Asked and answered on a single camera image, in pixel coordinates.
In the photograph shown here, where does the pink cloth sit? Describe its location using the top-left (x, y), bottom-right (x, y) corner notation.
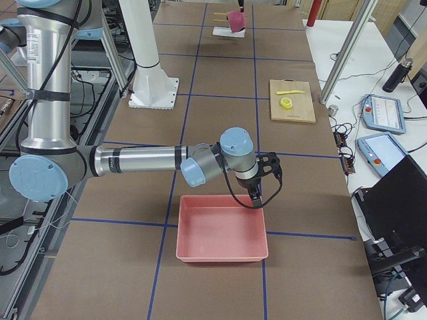
top-left (226, 11), bottom-right (246, 33)

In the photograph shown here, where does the aluminium frame post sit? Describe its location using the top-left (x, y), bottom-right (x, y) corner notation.
top-left (320, 0), bottom-right (378, 105)

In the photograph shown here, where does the far teach pendant tablet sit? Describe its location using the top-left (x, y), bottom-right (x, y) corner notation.
top-left (362, 95), bottom-right (406, 135)

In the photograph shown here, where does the black laptop monitor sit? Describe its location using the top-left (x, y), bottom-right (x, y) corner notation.
top-left (356, 155), bottom-right (426, 303)

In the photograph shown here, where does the teach pendant tablet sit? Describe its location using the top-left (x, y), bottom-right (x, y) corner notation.
top-left (356, 132), bottom-right (408, 177)
top-left (362, 95), bottom-right (406, 135)

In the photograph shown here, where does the black orange connector box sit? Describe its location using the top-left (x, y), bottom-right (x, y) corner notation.
top-left (340, 155), bottom-right (356, 175)

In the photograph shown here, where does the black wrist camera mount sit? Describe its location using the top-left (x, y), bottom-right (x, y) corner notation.
top-left (256, 152), bottom-right (283, 182)

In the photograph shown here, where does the near teach pendant tablet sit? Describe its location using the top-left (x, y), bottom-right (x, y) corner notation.
top-left (356, 132), bottom-right (408, 177)

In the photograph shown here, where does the pink plastic bin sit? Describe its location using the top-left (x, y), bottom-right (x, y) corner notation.
top-left (175, 195), bottom-right (269, 263)

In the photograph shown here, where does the red cylinder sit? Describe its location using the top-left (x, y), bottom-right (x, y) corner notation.
top-left (306, 0), bottom-right (322, 27)

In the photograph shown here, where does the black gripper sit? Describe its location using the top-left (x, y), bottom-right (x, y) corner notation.
top-left (236, 172), bottom-right (262, 207)

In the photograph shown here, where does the yellow plastic knife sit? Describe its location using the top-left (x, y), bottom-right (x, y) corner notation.
top-left (276, 89), bottom-right (306, 95)

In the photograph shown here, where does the white rectangular tray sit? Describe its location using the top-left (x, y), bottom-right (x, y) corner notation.
top-left (212, 27), bottom-right (246, 38)

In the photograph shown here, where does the bamboo cutting board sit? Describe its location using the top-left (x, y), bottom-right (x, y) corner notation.
top-left (270, 79), bottom-right (316, 123)

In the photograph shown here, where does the black thermos bottle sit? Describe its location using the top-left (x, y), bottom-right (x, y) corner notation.
top-left (382, 57), bottom-right (414, 93)

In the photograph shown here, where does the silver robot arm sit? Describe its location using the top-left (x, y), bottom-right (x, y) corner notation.
top-left (9, 1), bottom-right (262, 208)

